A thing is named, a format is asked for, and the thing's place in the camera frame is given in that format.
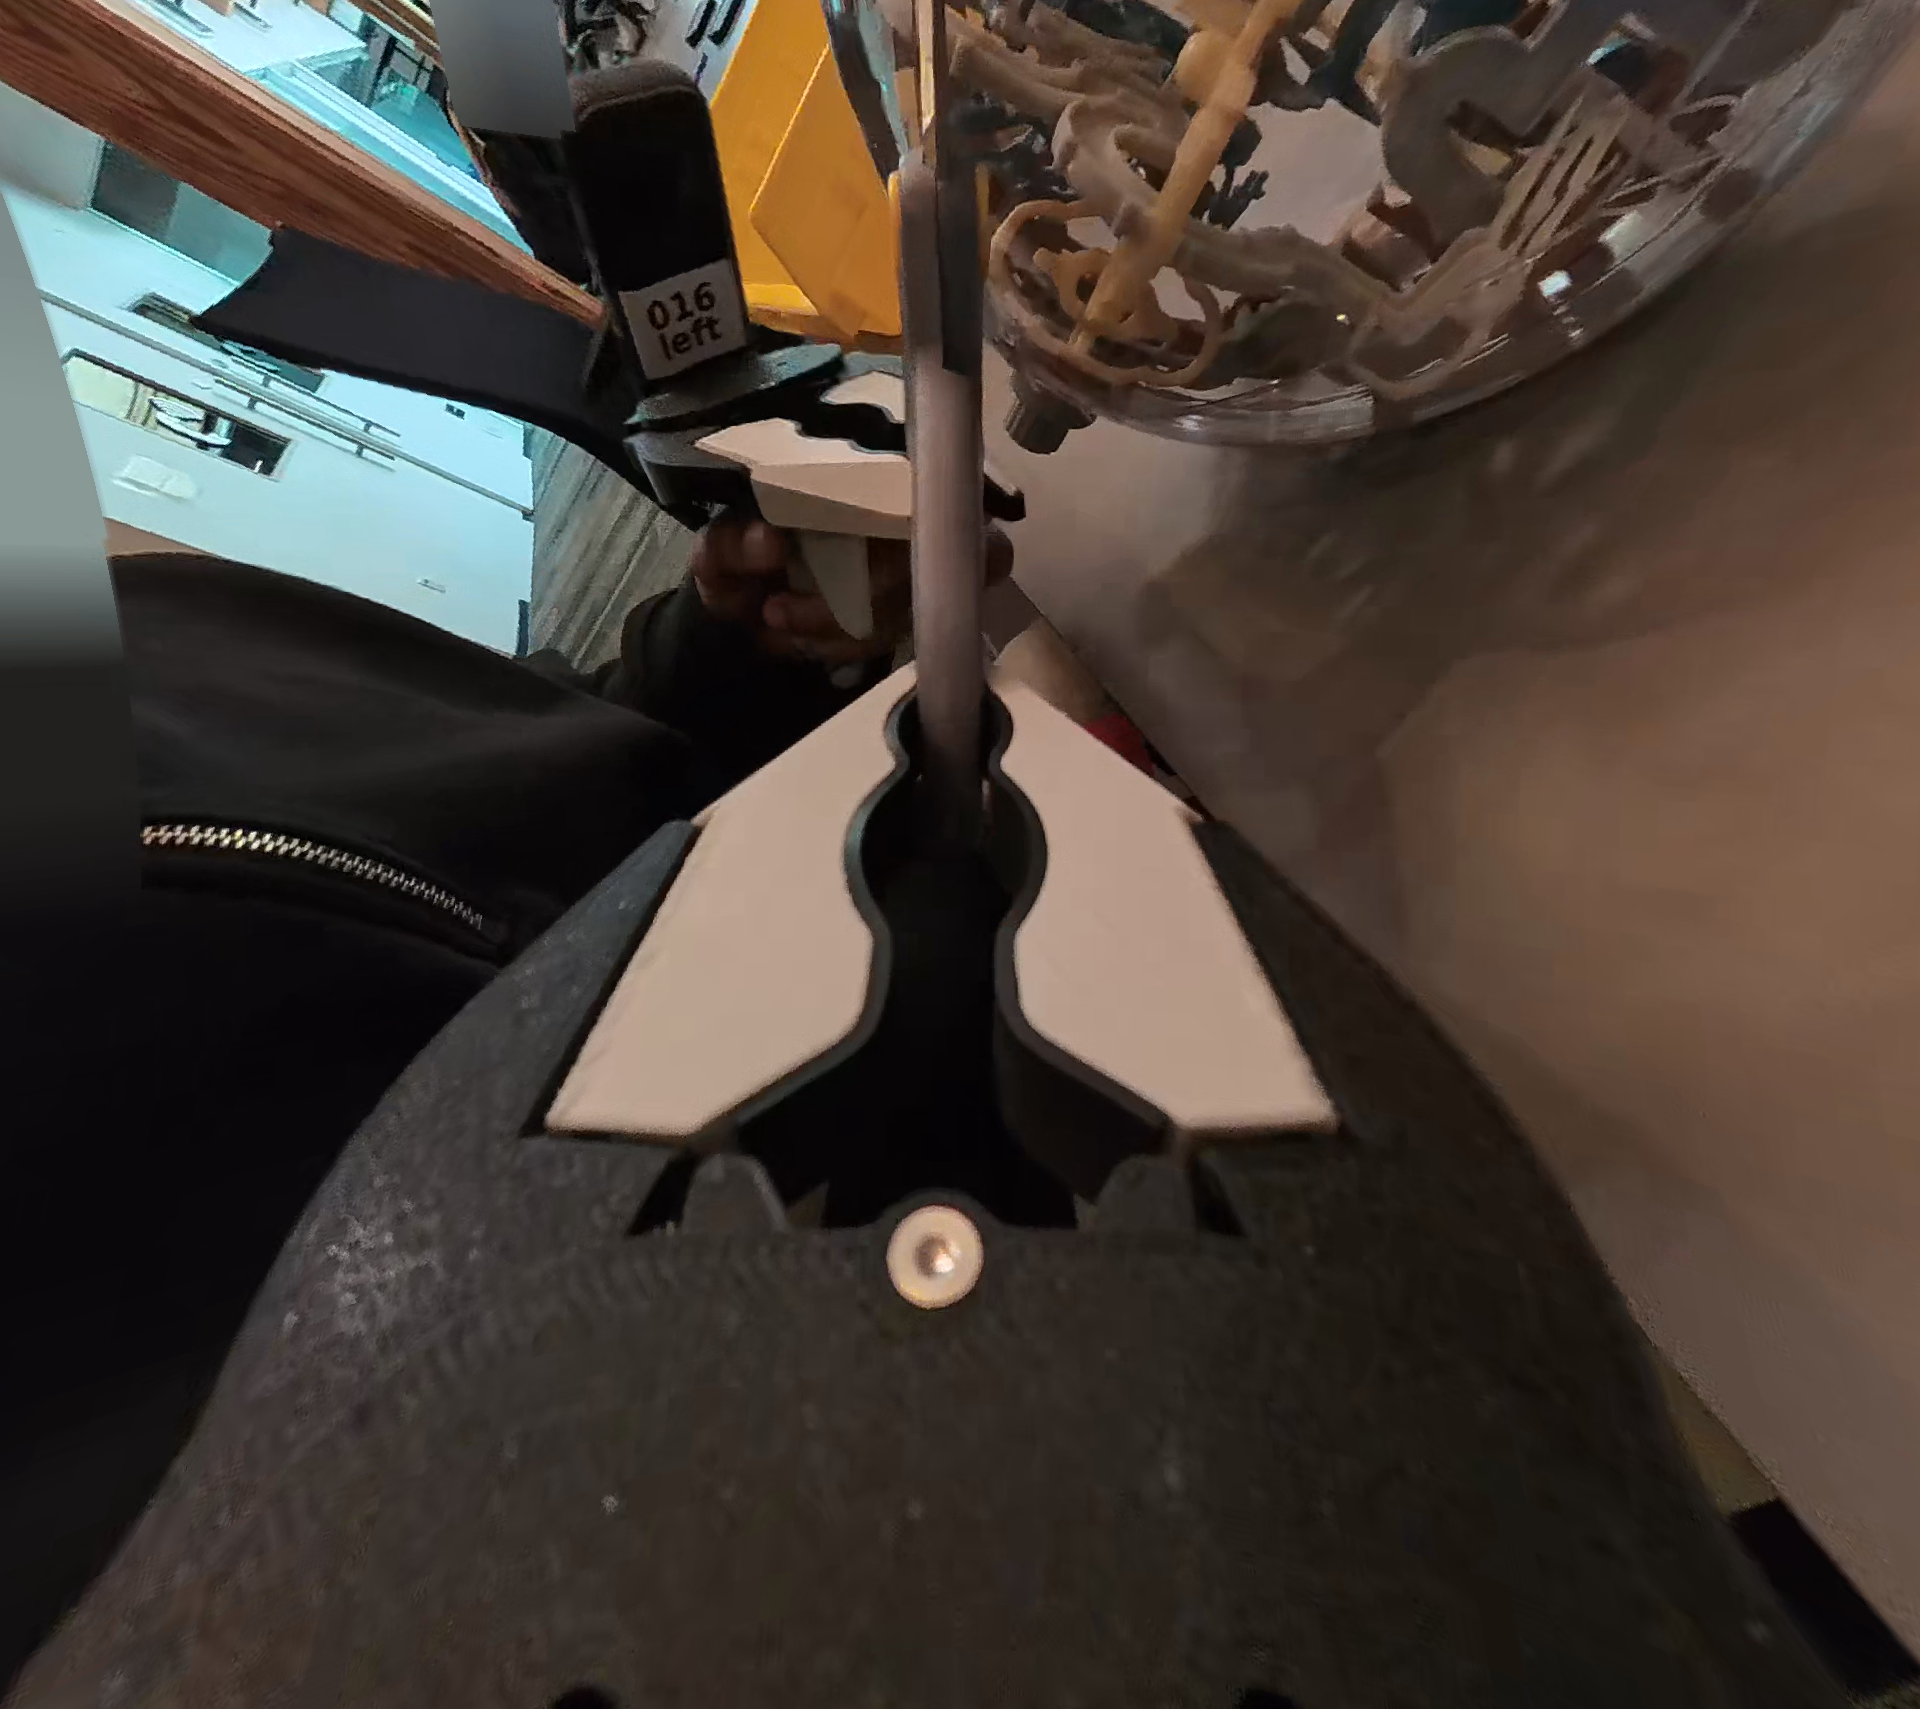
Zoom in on wooden post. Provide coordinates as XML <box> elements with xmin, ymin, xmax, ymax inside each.
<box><xmin>0</xmin><ymin>0</ymin><xmax>614</xmax><ymax>334</ymax></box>

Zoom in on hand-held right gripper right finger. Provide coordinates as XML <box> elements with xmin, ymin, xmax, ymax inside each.
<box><xmin>984</xmin><ymin>675</ymin><xmax>1341</xmax><ymax>1142</ymax></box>

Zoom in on clear plastic maze ball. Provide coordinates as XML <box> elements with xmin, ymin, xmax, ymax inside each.
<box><xmin>792</xmin><ymin>0</ymin><xmax>1920</xmax><ymax>454</ymax></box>

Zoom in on person's left hand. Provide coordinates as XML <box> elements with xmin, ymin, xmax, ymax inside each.
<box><xmin>690</xmin><ymin>518</ymin><xmax>903</xmax><ymax>671</ymax></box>

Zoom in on grey yellow scissors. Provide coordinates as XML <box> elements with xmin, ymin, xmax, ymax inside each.
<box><xmin>894</xmin><ymin>0</ymin><xmax>1010</xmax><ymax>862</ymax></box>

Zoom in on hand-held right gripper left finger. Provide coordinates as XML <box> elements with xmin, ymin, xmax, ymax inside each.
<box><xmin>542</xmin><ymin>662</ymin><xmax>920</xmax><ymax>1142</ymax></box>

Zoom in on yellow plastic bin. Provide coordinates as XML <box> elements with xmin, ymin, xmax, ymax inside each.
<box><xmin>704</xmin><ymin>0</ymin><xmax>992</xmax><ymax>343</ymax></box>

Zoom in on person's black jacket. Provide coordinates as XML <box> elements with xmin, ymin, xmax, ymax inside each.
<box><xmin>0</xmin><ymin>550</ymin><xmax>714</xmax><ymax>1698</ymax></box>

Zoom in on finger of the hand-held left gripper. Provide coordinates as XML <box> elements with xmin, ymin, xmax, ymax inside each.
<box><xmin>794</xmin><ymin>366</ymin><xmax>912</xmax><ymax>454</ymax></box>
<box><xmin>694</xmin><ymin>417</ymin><xmax>915</xmax><ymax>537</ymax></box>

